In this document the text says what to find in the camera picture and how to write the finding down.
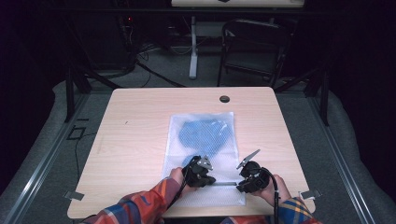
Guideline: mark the person's left hand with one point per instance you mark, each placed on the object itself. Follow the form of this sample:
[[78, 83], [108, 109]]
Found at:
[[177, 174]]

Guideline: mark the black metal frame stand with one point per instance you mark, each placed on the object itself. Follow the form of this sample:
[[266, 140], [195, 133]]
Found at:
[[324, 99], [70, 93]]

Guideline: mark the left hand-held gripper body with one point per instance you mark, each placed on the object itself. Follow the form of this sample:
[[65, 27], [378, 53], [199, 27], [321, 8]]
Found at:
[[196, 174]]

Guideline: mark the background desk with white leg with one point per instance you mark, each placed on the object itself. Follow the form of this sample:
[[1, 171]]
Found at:
[[193, 62]]

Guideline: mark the black folding chair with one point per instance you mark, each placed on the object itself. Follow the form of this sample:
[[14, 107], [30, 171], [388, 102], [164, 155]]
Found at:
[[255, 34]]

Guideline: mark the grey tape piece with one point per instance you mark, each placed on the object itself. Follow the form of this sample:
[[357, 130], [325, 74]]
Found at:
[[309, 194], [74, 195]]

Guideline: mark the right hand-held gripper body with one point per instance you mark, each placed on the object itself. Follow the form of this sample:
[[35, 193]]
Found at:
[[257, 179]]

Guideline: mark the aluminium floor rail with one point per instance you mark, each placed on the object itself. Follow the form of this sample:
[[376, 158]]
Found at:
[[342, 168], [37, 183]]

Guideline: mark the white mesh laundry bag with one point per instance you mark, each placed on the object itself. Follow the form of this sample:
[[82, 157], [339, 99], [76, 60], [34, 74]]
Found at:
[[227, 124]]

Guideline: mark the blue garment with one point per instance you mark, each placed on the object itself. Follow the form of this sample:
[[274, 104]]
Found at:
[[202, 137]]

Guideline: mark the person's right hand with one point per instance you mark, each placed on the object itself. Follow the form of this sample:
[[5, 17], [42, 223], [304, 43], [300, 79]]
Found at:
[[280, 191]]

